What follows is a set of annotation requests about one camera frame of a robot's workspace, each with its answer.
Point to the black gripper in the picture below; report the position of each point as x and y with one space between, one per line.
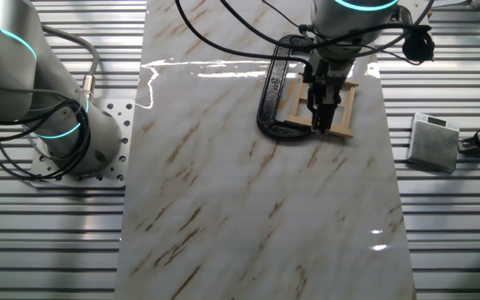
329 79

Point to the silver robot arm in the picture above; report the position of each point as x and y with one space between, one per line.
6 62

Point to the black C-clamp with screw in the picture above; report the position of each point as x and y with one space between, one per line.
271 91

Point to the marble pattern board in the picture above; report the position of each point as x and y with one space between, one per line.
244 208

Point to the wooden window frame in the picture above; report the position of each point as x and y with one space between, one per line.
336 130

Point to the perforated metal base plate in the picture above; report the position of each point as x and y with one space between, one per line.
119 112

